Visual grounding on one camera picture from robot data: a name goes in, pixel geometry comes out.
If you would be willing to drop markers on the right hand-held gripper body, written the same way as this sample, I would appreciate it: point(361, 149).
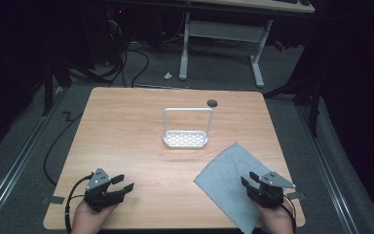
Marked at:
point(268, 193)

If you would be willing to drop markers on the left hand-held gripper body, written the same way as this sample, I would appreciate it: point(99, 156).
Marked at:
point(97, 191)

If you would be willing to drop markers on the grey cloth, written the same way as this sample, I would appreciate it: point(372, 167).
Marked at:
point(224, 178)

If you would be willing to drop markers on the person's right hand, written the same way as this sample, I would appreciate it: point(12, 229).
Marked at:
point(276, 219)

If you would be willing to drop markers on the person's left hand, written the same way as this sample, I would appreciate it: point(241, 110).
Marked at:
point(89, 217)

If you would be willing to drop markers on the grey tape strip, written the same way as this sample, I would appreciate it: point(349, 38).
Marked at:
point(296, 195)
point(53, 199)

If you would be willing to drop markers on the black round table grommet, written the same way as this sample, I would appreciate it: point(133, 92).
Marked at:
point(212, 103)

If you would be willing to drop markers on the black metal stand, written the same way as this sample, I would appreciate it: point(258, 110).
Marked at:
point(48, 94)
point(314, 107)

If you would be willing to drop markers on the crumpled white paper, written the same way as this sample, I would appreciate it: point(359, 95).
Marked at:
point(168, 76)

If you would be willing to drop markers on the small red object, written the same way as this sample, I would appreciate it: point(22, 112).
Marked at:
point(279, 46)

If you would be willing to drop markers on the white-legged desk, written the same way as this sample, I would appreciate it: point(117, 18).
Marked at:
point(224, 31)

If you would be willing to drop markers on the metal floor rail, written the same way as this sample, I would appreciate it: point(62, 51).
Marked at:
point(13, 173)
point(328, 172)

